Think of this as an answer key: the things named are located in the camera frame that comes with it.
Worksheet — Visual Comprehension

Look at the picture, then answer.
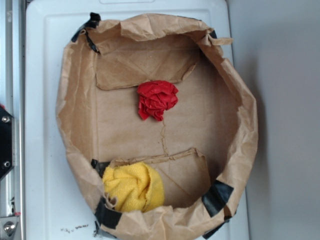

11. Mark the brown paper bag tray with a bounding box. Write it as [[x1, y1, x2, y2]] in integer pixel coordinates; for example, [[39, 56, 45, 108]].
[[56, 13, 258, 240]]

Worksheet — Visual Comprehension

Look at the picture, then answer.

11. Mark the white plastic board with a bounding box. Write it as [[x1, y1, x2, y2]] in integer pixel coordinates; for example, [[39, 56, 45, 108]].
[[24, 0, 251, 240]]

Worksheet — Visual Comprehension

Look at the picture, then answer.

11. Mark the black mounting bracket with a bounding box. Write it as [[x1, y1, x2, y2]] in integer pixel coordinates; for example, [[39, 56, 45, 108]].
[[0, 104, 14, 181]]

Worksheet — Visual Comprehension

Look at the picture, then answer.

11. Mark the red crumpled cloth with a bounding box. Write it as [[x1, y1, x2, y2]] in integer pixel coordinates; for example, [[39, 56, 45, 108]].
[[137, 80, 179, 122]]

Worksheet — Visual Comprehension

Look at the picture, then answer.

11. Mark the metal rail frame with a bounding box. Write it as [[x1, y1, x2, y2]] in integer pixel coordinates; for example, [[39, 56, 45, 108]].
[[0, 0, 26, 240]]

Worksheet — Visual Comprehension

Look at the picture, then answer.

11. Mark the yellow cloth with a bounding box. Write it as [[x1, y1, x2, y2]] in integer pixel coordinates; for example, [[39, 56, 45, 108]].
[[102, 162, 165, 212]]

